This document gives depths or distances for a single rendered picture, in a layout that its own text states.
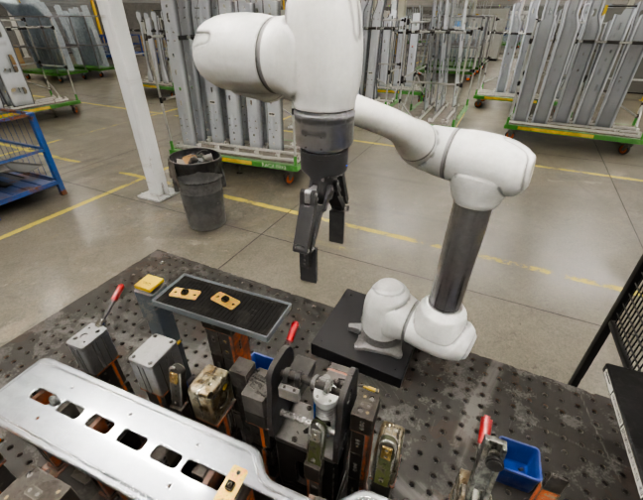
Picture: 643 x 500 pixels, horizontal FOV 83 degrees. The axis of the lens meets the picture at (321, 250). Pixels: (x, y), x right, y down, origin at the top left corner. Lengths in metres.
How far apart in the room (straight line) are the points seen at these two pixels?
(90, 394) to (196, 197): 2.68
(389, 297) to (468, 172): 0.52
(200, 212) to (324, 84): 3.27
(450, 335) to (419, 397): 0.30
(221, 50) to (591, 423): 1.51
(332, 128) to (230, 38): 0.19
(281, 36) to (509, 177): 0.62
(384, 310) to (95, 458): 0.89
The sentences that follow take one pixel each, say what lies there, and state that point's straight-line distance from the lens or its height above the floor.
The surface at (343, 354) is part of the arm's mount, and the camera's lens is 1.43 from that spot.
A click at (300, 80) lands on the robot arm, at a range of 0.53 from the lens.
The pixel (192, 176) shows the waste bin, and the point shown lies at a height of 0.61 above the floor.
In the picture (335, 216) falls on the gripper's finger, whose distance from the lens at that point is 0.70.
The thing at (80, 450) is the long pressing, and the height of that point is 1.00.
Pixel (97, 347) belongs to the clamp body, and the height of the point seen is 1.02.
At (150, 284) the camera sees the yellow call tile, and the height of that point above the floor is 1.16.
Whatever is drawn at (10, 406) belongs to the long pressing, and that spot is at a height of 1.00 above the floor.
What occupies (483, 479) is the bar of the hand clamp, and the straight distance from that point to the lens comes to 0.84.
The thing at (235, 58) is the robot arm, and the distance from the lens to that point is 0.59.
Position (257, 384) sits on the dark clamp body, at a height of 1.08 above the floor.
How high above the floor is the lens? 1.84
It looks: 33 degrees down
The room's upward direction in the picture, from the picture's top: straight up
